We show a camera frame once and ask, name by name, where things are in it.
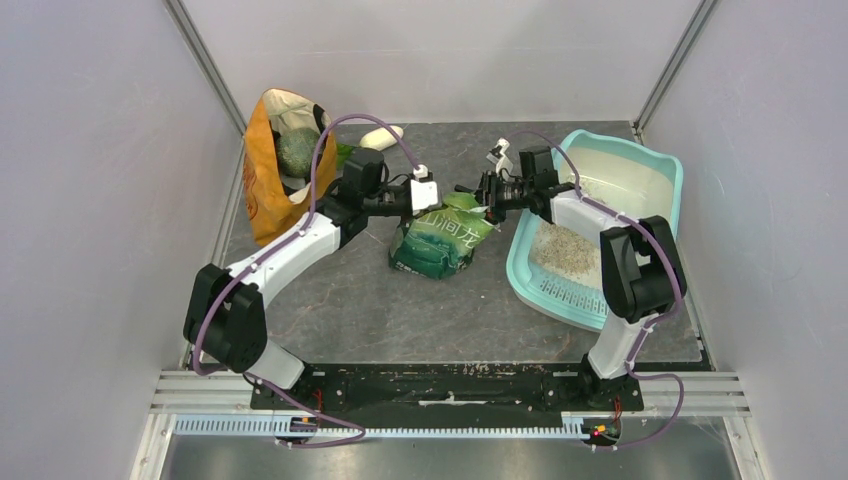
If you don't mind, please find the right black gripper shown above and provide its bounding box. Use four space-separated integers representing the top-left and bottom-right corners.
452 169 533 225

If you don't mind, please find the green litter bag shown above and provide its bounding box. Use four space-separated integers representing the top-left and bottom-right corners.
388 192 495 280

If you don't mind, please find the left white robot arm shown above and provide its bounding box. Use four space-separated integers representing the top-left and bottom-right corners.
183 148 440 409

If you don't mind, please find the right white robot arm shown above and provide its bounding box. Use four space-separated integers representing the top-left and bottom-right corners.
474 147 686 409

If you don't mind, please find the grey litter pile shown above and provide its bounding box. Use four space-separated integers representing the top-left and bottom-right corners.
529 221 601 289

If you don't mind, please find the teal litter box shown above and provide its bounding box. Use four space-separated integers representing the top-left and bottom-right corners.
506 130 684 331

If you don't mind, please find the white oval toy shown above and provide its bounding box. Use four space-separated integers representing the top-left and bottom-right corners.
358 125 404 151

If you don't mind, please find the green toy in bag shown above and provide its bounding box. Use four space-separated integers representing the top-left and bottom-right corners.
274 127 320 179

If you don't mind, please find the brown paper grocery bag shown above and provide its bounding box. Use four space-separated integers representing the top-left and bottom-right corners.
242 88 331 247

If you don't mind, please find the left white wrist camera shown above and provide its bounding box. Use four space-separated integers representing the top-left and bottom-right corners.
409 164 441 215

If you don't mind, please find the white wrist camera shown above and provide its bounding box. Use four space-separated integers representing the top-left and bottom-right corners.
486 137 514 179
409 164 441 215

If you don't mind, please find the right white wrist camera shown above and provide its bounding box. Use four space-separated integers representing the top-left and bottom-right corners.
486 137 514 179

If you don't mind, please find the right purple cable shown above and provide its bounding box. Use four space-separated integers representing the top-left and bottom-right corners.
506 129 686 452

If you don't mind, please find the purple cable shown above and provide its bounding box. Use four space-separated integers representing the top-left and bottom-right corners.
192 113 425 450
506 129 686 452

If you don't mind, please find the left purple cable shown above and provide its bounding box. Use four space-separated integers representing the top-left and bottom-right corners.
192 113 425 450

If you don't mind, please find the aluminium frame post right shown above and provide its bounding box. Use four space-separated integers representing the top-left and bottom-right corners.
631 0 720 143

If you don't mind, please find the aluminium frame post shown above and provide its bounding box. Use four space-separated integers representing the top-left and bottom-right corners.
631 0 720 143
163 0 247 136

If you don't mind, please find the aluminium frame post left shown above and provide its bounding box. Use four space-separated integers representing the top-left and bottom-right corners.
163 0 247 136

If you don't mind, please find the slotted cable duct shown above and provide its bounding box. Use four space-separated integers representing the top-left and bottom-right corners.
173 414 590 440

